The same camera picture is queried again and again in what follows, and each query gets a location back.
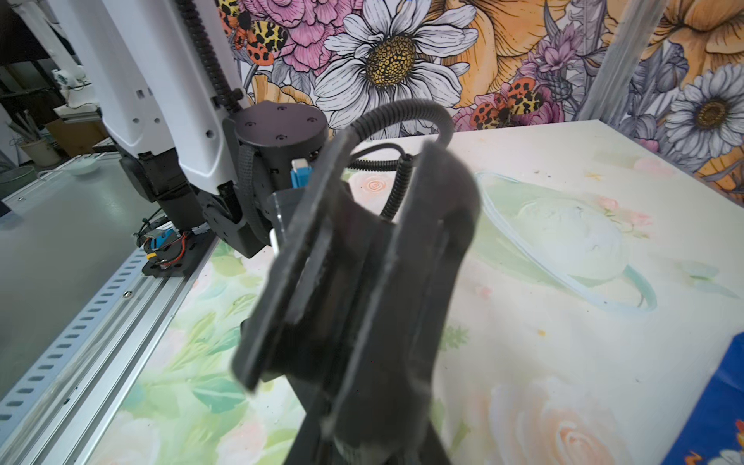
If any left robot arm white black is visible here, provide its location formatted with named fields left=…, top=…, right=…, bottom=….
left=50, top=1, right=329, bottom=389

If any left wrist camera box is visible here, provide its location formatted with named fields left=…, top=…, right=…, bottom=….
left=267, top=187, right=306, bottom=247

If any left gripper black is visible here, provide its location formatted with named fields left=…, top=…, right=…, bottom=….
left=240, top=185, right=309, bottom=385

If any left black corrugated cable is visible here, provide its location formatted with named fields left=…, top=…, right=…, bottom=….
left=173, top=0, right=455, bottom=221

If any blue white bandage packet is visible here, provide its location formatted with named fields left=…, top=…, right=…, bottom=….
left=663, top=334, right=744, bottom=465

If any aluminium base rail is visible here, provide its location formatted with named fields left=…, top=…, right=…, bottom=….
left=1, top=232, right=217, bottom=464

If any white perforated cable tray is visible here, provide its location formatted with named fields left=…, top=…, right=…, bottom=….
left=1, top=249, right=146, bottom=442

